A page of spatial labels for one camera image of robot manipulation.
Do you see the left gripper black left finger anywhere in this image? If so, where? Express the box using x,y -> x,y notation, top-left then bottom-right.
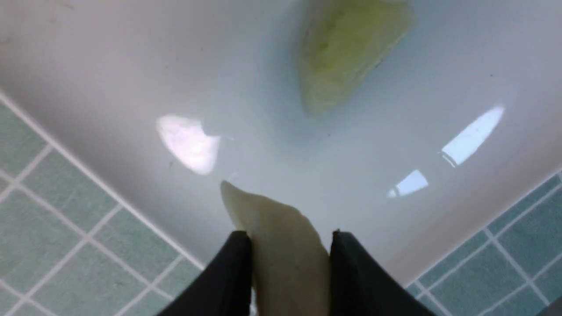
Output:
158,231 -> 252,316

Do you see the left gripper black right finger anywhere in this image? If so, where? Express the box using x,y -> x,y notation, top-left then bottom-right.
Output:
330,230 -> 434,316

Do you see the white steamed dumpling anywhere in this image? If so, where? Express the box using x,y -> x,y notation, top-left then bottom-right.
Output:
220,181 -> 331,316

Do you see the white plate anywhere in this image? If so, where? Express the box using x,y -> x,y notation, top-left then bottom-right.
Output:
1,0 -> 561,284

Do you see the pale green dumpling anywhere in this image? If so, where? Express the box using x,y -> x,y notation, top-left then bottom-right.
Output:
296,0 -> 414,117

